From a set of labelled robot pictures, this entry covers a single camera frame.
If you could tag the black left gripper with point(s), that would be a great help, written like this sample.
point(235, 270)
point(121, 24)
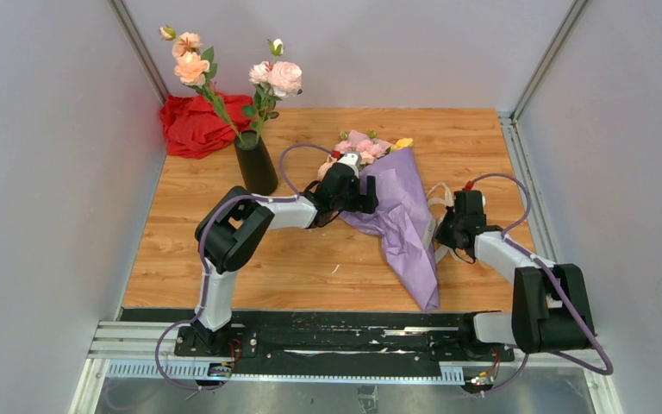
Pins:
point(361, 203)

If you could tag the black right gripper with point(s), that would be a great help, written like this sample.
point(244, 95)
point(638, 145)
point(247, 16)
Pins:
point(441, 233)

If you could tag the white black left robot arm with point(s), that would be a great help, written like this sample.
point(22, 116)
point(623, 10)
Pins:
point(230, 234)

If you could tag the cream ribbon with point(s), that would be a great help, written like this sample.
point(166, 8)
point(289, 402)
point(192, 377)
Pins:
point(439, 195)

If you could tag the purple paper bouquet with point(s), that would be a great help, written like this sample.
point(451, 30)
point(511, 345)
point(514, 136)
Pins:
point(402, 218)

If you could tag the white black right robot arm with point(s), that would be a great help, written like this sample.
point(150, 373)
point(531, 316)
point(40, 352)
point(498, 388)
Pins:
point(550, 310)

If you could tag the black vase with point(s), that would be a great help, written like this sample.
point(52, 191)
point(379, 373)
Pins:
point(255, 163)

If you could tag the aluminium frame rail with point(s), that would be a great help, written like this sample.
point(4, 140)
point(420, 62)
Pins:
point(126, 344)

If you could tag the peach rose stem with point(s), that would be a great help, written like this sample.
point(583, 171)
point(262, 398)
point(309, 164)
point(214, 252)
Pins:
point(196, 69)

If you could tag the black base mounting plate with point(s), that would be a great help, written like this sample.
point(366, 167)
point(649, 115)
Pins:
point(336, 345)

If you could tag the red crumpled cloth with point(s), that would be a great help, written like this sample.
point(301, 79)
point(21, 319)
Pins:
point(192, 129)

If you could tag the pink rose stem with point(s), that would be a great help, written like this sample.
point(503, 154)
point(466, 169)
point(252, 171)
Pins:
point(273, 81)

